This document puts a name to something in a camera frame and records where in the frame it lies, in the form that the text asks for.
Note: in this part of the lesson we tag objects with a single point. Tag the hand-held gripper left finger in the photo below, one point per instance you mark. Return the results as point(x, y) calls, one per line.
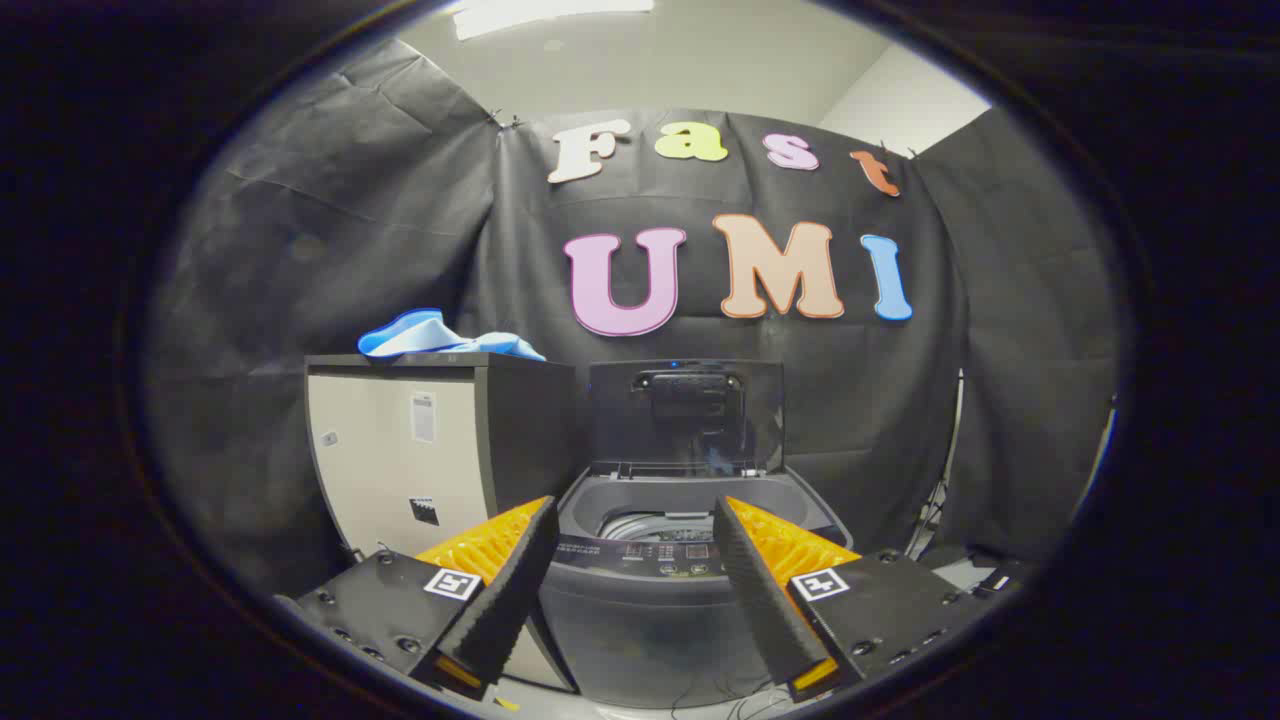
point(505, 600)

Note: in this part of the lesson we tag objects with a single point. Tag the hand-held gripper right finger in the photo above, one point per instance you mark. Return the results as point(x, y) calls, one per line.
point(765, 600)

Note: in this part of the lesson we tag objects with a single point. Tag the grey washing machine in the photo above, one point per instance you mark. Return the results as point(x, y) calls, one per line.
point(640, 640)

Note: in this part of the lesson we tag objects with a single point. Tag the light blue button shirt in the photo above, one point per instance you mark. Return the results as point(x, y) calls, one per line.
point(420, 335)

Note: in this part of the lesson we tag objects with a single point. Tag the grey and beige cabinet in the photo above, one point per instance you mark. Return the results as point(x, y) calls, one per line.
point(380, 450)

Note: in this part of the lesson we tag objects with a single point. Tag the backdrop stand pole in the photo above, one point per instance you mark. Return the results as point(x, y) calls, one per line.
point(959, 420)

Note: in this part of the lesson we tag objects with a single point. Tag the black backdrop cloth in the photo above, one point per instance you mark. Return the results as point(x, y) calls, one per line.
point(400, 200)

